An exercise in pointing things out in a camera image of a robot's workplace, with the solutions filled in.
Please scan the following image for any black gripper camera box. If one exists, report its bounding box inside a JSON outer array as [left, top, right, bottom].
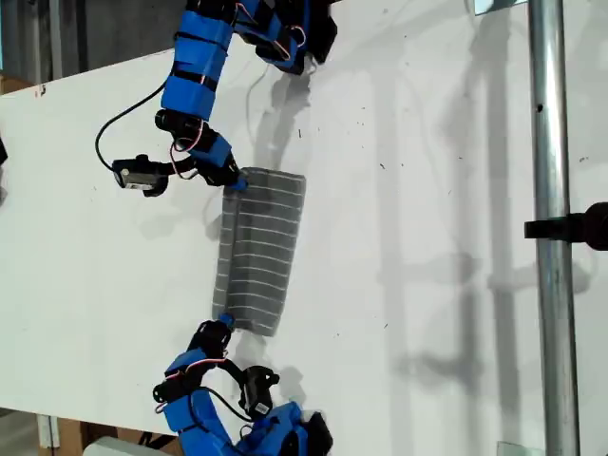
[[239, 365, 280, 420], [112, 154, 169, 198]]

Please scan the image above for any grey white-striped towel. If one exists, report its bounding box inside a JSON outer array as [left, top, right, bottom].
[[211, 166, 307, 337]]

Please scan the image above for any black camera cable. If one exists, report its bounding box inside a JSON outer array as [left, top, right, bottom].
[[94, 78, 170, 170], [203, 387, 256, 424]]

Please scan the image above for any steel post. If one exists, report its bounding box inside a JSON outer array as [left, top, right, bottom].
[[526, 0, 581, 456]]

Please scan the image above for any white foam box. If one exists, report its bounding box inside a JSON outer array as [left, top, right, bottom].
[[83, 435, 167, 456]]

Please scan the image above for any white table leg bracket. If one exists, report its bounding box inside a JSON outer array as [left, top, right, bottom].
[[36, 413, 61, 450]]

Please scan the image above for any brown cardboard box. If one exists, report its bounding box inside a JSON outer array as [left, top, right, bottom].
[[56, 417, 186, 456]]

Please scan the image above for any black clamp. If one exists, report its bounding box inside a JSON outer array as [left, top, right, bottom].
[[523, 201, 608, 252]]

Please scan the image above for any black camera stalk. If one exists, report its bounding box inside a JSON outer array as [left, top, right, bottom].
[[161, 157, 199, 180], [220, 360, 248, 387]]

